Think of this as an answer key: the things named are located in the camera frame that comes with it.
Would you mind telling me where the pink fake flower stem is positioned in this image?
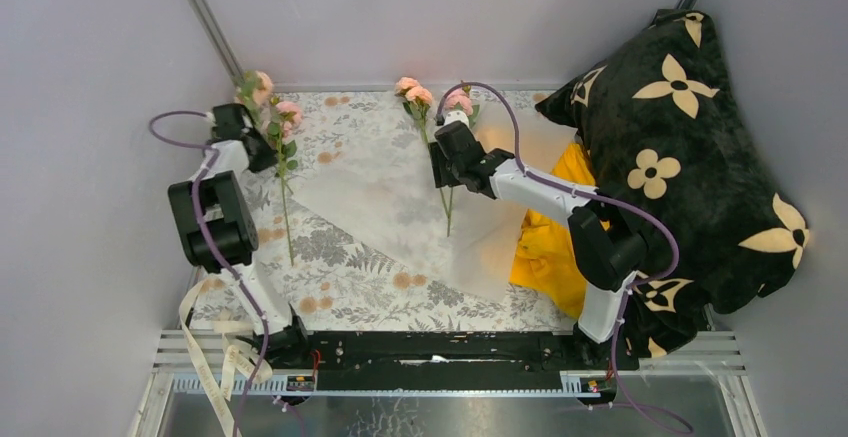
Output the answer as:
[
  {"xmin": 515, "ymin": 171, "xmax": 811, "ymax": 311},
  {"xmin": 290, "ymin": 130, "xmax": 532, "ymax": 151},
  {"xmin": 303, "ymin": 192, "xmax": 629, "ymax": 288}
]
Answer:
[
  {"xmin": 236, "ymin": 70, "xmax": 303, "ymax": 265},
  {"xmin": 395, "ymin": 77, "xmax": 433, "ymax": 150},
  {"xmin": 442, "ymin": 82, "xmax": 477, "ymax": 237}
]

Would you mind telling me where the white wrapping paper sheet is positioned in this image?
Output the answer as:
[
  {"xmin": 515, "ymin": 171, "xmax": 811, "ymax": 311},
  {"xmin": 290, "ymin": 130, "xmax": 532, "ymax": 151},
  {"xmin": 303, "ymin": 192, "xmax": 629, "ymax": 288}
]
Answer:
[{"xmin": 288, "ymin": 101, "xmax": 579, "ymax": 304}]

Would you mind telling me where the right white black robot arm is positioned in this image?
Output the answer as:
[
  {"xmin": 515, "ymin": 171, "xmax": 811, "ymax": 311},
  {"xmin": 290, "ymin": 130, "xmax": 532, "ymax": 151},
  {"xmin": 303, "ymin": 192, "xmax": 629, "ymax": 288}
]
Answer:
[{"xmin": 430, "ymin": 121, "xmax": 648, "ymax": 369}]

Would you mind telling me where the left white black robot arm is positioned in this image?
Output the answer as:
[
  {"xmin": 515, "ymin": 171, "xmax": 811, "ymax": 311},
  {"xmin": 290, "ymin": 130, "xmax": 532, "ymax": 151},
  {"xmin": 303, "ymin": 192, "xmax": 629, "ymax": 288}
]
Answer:
[{"xmin": 167, "ymin": 103, "xmax": 311, "ymax": 368}]

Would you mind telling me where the yellow garment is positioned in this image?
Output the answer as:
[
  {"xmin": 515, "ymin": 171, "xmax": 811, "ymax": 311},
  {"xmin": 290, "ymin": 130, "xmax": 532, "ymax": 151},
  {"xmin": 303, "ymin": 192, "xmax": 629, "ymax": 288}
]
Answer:
[{"xmin": 508, "ymin": 142, "xmax": 611, "ymax": 321}]

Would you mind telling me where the floral tablecloth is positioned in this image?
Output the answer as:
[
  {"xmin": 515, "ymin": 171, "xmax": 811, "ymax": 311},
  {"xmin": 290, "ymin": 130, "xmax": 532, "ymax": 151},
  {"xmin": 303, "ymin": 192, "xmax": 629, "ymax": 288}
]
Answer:
[{"xmin": 188, "ymin": 89, "xmax": 584, "ymax": 335}]

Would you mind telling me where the black floral pillow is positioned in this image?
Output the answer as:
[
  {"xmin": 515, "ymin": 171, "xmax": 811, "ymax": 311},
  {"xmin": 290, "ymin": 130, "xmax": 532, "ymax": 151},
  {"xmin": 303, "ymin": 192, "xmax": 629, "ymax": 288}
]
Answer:
[{"xmin": 536, "ymin": 10, "xmax": 810, "ymax": 358}]

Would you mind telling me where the cream printed ribbon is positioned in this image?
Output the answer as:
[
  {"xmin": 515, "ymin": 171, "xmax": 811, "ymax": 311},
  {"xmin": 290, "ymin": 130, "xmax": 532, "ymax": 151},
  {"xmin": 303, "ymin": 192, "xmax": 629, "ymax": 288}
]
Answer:
[{"xmin": 178, "ymin": 278, "xmax": 273, "ymax": 436}]

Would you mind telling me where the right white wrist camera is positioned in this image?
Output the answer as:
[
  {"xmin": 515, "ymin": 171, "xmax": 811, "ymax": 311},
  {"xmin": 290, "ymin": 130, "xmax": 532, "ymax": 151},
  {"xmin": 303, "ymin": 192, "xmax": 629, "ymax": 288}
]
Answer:
[{"xmin": 442, "ymin": 109, "xmax": 470, "ymax": 127}]

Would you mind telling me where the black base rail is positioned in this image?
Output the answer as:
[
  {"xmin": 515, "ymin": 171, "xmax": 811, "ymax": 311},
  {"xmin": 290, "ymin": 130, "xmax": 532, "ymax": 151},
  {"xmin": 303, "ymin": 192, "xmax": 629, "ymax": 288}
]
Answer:
[{"xmin": 269, "ymin": 331, "xmax": 639, "ymax": 392}]

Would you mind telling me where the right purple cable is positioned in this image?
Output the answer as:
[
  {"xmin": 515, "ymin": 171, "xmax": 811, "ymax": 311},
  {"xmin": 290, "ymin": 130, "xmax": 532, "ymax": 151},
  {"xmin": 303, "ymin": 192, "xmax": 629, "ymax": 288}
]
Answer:
[{"xmin": 435, "ymin": 81, "xmax": 696, "ymax": 437}]

